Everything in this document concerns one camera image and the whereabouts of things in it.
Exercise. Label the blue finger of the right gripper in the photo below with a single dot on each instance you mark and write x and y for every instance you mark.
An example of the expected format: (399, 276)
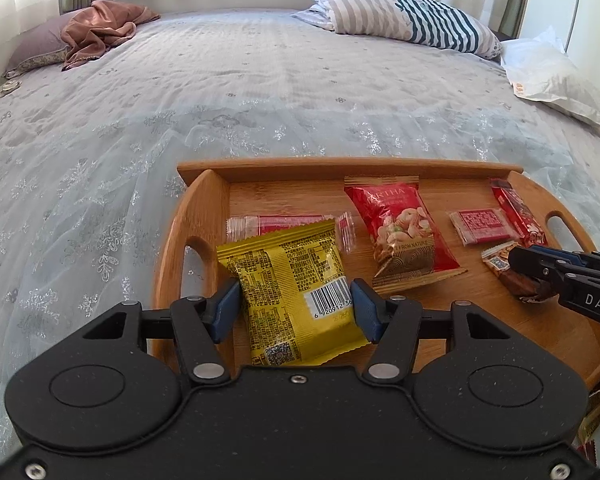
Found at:
(558, 254)

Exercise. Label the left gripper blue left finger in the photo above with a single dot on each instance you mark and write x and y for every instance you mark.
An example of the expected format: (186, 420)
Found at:
(199, 325)

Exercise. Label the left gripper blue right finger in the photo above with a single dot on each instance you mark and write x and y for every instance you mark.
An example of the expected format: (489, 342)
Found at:
(392, 326)

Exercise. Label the red chocolate bar packet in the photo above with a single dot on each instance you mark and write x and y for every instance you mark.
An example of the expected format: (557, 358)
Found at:
(518, 214)

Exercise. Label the brown chocolate packet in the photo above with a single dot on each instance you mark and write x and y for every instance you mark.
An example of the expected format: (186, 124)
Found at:
(525, 289)

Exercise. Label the red nut snack bag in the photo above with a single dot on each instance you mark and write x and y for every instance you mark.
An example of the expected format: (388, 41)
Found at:
(408, 246)

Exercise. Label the yellow snack packet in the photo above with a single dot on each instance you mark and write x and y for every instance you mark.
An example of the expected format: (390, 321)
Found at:
(299, 307)

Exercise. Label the red clear cracker packet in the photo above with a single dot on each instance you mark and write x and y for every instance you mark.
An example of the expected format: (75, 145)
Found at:
(240, 228)

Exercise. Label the gold wafer packet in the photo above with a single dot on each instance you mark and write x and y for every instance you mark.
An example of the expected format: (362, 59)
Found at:
(591, 419)

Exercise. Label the white pillow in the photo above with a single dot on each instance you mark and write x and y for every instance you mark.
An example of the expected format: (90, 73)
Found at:
(539, 70)

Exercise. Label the lace snowflake bedspread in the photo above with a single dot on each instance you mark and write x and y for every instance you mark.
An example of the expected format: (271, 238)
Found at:
(88, 156)

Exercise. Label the small object by pillow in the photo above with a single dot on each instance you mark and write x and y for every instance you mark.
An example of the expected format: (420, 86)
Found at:
(8, 87)

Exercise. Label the pink crumpled cloth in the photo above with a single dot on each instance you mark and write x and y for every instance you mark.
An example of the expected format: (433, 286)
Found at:
(100, 27)

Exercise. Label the purple pillow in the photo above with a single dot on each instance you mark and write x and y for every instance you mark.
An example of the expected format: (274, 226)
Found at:
(40, 47)

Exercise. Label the striped folded quilt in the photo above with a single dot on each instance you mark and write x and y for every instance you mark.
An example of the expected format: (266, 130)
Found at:
(430, 23)

